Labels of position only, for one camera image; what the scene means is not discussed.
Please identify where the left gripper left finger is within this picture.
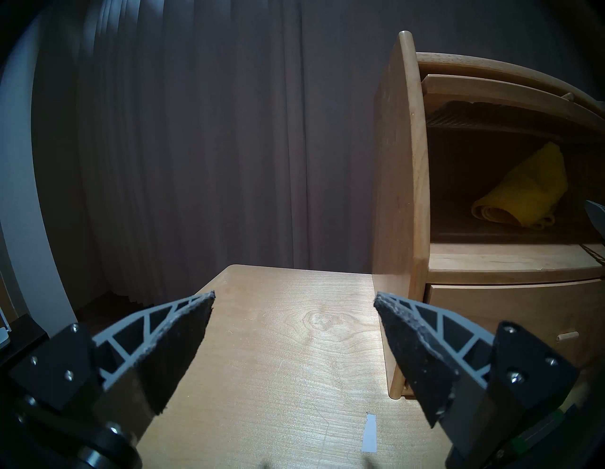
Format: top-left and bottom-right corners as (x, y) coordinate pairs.
(9, 291), (216, 445)

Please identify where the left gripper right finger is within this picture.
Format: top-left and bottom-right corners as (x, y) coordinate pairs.
(373, 292), (581, 455)

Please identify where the yellow towel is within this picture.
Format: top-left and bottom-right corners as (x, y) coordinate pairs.
(471, 142), (569, 231)

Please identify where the wooden flip door wavy window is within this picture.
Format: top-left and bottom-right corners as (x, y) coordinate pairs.
(421, 74), (605, 134)

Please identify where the wooden cabinet drawer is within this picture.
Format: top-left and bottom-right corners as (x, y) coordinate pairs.
(424, 279), (605, 398)

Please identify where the white tape strip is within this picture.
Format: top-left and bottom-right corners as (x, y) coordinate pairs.
(361, 413), (378, 453)

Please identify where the wooden storage cabinet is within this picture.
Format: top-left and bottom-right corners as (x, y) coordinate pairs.
(371, 31), (605, 400)

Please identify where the grey pleated curtain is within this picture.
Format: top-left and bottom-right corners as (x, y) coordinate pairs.
(28, 0), (605, 303)

